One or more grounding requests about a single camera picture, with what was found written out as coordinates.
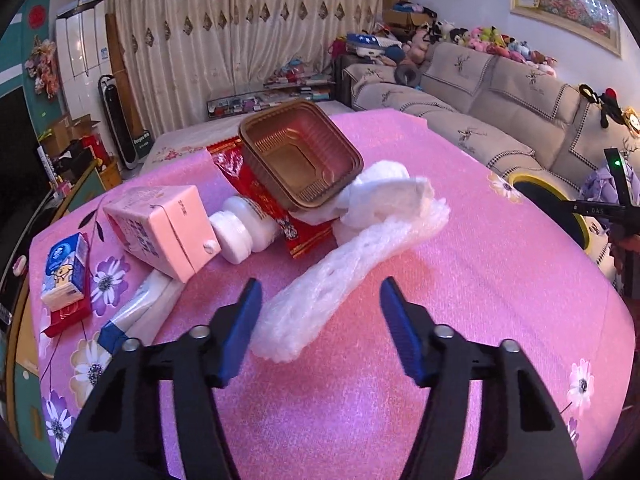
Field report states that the pink drink carton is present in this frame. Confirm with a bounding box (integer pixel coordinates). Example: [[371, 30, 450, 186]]
[[102, 185, 222, 284]]

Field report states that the yellow rimmed dark trash bin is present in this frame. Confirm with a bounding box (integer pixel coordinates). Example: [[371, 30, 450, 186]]
[[507, 172, 616, 266]]

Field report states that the large black television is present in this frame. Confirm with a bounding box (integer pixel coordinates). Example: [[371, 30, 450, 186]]
[[0, 85, 56, 301]]

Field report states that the blue tissue pack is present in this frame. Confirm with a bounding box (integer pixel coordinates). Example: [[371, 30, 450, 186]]
[[40, 232, 91, 310]]

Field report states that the tall brown board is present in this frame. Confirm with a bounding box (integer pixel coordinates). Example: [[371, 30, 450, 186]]
[[105, 12, 143, 133]]

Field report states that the black tower fan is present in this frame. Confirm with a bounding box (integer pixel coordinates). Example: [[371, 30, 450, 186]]
[[97, 74, 146, 170]]

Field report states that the blue and white tube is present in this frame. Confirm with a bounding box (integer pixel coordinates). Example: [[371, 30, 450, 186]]
[[97, 270, 183, 356]]

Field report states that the pile of plush toys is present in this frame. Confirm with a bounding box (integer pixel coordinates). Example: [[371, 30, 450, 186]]
[[345, 2, 558, 78]]

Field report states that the framed flower painting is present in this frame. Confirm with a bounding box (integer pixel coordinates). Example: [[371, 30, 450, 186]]
[[509, 0, 623, 58]]

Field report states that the brown plastic tray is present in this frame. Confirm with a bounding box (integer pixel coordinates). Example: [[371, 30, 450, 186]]
[[238, 99, 365, 211]]

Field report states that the small white plastic bottle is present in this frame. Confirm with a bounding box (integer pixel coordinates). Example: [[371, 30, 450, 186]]
[[207, 196, 281, 265]]

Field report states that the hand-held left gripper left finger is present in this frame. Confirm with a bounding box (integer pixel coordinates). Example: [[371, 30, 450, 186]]
[[54, 277, 263, 480]]

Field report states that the open cardboard box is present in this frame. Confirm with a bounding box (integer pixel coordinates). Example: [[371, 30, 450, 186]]
[[47, 112, 101, 147]]

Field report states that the beige sofa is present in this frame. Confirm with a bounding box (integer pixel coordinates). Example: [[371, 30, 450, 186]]
[[342, 42, 640, 281]]

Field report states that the white foam wrap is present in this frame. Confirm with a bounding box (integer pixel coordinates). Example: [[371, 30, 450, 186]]
[[250, 160, 451, 363]]

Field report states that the grey neck pillow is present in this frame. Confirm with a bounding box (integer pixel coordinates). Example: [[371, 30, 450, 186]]
[[394, 62, 423, 88]]

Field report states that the pink floral tablecloth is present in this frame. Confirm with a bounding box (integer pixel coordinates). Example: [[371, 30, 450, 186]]
[[27, 109, 623, 480]]

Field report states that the purple ribbon cloth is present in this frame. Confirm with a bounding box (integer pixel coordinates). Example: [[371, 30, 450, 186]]
[[580, 162, 640, 206]]

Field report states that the beige patterned curtain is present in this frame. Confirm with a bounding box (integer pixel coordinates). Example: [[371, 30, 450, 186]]
[[102, 0, 386, 136]]

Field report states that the black mouse plush toy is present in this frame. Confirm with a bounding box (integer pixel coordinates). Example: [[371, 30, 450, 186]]
[[580, 82, 640, 136]]

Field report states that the red foil wrapper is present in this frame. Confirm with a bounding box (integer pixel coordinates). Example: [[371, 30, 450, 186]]
[[206, 137, 333, 260]]

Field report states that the red flat pack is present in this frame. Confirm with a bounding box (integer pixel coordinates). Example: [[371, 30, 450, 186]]
[[46, 232, 96, 337]]

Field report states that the red box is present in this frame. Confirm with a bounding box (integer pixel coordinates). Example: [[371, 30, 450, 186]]
[[82, 135, 113, 166]]

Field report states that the artificial flower decoration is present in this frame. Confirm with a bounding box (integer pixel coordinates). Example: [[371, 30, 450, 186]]
[[27, 37, 61, 98]]

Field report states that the low glass table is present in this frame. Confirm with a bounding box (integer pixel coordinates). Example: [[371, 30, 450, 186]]
[[206, 80, 335, 120]]

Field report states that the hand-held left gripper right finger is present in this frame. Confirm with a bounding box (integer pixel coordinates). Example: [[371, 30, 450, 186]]
[[379, 276, 585, 480]]

